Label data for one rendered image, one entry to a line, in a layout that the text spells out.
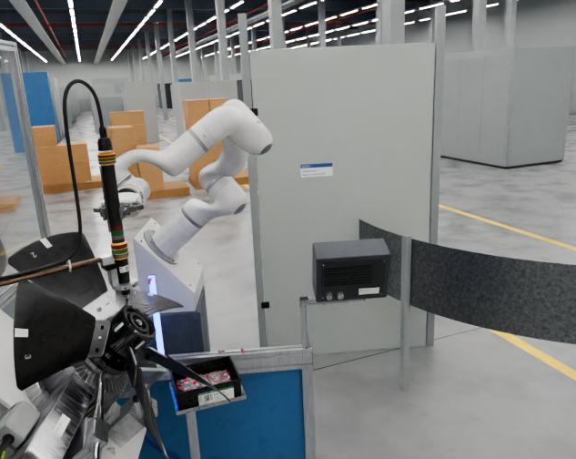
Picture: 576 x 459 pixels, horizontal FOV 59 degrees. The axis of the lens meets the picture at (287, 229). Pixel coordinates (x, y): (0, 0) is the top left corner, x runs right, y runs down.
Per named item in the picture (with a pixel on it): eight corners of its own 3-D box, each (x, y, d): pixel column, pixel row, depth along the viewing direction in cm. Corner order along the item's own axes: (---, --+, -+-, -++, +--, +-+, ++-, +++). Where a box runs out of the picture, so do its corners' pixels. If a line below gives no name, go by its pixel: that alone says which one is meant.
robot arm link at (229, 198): (188, 208, 218) (228, 169, 215) (216, 240, 215) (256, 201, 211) (176, 206, 207) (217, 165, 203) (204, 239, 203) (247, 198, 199)
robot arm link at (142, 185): (127, 177, 152) (149, 200, 154) (136, 169, 165) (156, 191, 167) (106, 194, 153) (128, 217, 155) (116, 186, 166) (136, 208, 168)
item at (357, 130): (260, 360, 350) (237, 13, 289) (260, 356, 355) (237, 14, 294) (433, 346, 357) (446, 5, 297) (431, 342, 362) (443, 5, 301)
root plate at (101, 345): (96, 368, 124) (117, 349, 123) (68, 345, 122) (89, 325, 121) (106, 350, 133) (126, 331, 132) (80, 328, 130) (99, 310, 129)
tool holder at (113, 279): (110, 295, 136) (105, 260, 133) (100, 288, 141) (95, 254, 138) (142, 285, 141) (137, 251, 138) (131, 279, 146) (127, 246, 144)
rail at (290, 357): (66, 388, 186) (63, 368, 184) (70, 382, 190) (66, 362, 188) (313, 368, 192) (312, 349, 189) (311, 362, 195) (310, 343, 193)
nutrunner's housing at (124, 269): (122, 298, 140) (96, 127, 127) (116, 293, 143) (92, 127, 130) (136, 293, 142) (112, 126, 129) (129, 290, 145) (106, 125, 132)
